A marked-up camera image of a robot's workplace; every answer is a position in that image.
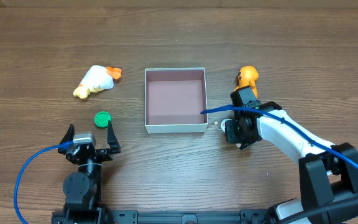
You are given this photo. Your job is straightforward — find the green round gear toy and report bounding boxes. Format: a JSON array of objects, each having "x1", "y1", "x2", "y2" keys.
[{"x1": 94, "y1": 111, "x2": 112, "y2": 129}]

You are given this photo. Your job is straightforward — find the orange dog figurine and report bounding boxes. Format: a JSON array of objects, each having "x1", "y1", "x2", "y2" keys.
[{"x1": 234, "y1": 66, "x2": 259, "y2": 98}]

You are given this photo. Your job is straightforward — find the small wooden rattle drum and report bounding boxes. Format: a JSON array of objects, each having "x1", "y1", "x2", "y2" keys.
[{"x1": 214, "y1": 118, "x2": 232, "y2": 133}]

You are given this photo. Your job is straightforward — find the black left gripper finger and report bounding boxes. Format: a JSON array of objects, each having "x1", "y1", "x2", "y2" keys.
[
  {"x1": 107, "y1": 120, "x2": 121, "y2": 154},
  {"x1": 58, "y1": 124, "x2": 75, "y2": 154}
]

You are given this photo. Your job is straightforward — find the white box pink inside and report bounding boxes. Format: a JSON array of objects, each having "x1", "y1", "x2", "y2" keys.
[{"x1": 144, "y1": 67, "x2": 208, "y2": 134}]

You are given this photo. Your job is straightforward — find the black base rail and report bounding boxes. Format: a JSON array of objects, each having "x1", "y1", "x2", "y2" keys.
[{"x1": 51, "y1": 208, "x2": 273, "y2": 224}]

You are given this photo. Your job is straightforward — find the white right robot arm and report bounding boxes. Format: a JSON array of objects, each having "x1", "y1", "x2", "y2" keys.
[{"x1": 221, "y1": 102, "x2": 358, "y2": 223}]

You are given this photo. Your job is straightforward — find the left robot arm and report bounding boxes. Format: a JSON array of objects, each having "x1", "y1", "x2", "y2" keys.
[{"x1": 51, "y1": 121, "x2": 121, "y2": 224}]

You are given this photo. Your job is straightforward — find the thick black cable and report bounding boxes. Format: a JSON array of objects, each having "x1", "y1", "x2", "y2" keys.
[{"x1": 283, "y1": 192, "x2": 358, "y2": 224}]

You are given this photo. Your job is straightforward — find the white plush duck toy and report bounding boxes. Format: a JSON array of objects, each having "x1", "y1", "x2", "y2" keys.
[{"x1": 73, "y1": 65, "x2": 122, "y2": 100}]

